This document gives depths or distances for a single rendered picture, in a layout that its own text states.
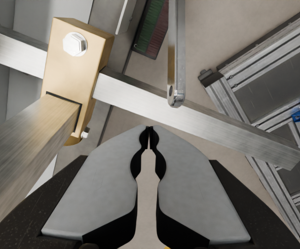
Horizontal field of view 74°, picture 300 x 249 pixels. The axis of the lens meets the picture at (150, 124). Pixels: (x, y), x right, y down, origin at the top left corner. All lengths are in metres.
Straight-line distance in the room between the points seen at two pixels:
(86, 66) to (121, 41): 0.17
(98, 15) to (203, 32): 0.78
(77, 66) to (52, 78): 0.03
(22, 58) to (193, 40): 0.92
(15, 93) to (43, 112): 0.37
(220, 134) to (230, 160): 1.18
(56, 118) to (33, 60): 0.08
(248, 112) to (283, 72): 0.21
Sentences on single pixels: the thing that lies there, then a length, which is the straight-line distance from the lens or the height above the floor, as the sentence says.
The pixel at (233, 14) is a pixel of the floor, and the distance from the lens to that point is 1.13.
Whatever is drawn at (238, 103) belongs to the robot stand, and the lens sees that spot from 0.97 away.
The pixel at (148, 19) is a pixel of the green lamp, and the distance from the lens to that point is 0.36.
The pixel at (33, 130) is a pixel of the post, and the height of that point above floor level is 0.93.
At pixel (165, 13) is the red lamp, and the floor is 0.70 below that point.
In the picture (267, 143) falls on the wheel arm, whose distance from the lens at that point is 0.28.
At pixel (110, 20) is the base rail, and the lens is 0.37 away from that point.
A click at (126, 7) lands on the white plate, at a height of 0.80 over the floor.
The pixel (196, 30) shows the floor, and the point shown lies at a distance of 1.09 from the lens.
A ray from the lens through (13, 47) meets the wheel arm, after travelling 0.25.
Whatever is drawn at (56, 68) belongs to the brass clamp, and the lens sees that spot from 0.22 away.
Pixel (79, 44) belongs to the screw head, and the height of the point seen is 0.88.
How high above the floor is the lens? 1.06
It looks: 63 degrees down
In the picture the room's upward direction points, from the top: 179 degrees counter-clockwise
